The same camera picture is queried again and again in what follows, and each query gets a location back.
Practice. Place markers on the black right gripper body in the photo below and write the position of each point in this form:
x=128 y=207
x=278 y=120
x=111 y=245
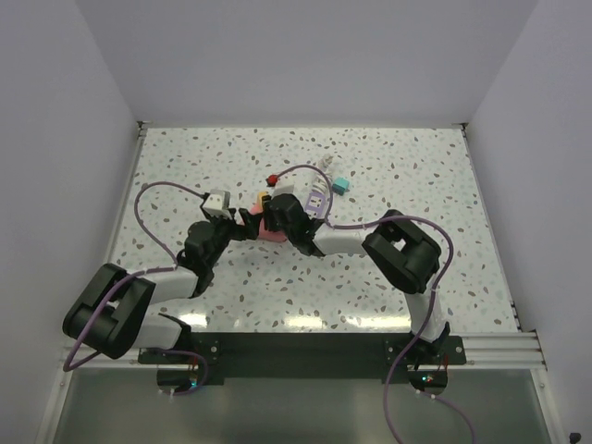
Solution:
x=272 y=224

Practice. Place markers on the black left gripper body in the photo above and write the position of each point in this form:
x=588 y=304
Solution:
x=225 y=230

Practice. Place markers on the pink triangular power strip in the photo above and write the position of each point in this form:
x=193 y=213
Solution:
x=263 y=233

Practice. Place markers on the yellow plug adapter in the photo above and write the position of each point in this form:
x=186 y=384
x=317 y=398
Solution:
x=260 y=197

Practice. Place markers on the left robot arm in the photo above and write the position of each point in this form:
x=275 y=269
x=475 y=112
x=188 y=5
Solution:
x=109 y=313

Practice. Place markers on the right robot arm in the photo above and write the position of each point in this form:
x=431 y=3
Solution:
x=413 y=253

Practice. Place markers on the teal plug adapter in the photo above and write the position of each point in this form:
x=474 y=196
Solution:
x=340 y=186

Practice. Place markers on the purple power strip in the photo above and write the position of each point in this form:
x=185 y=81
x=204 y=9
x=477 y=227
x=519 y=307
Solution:
x=316 y=205

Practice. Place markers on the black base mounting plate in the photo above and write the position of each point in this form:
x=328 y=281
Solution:
x=213 y=358

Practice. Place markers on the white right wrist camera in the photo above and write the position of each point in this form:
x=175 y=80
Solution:
x=283 y=186

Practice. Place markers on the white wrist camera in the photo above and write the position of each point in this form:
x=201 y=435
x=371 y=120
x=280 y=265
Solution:
x=283 y=186
x=216 y=204

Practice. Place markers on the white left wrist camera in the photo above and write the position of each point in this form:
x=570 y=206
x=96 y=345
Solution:
x=216 y=204

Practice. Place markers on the aluminium front rail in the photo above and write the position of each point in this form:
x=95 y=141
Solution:
x=521 y=350

